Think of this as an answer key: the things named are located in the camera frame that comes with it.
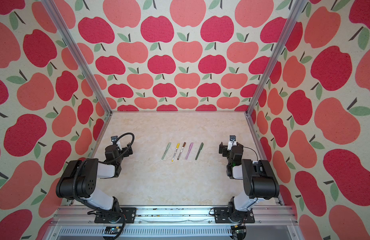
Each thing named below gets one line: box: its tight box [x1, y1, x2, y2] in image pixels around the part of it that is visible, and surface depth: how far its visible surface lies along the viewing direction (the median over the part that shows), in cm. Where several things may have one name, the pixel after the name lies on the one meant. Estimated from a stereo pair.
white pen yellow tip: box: [171, 143, 180, 162], surface depth 100 cm
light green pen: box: [161, 142, 172, 160], surface depth 101 cm
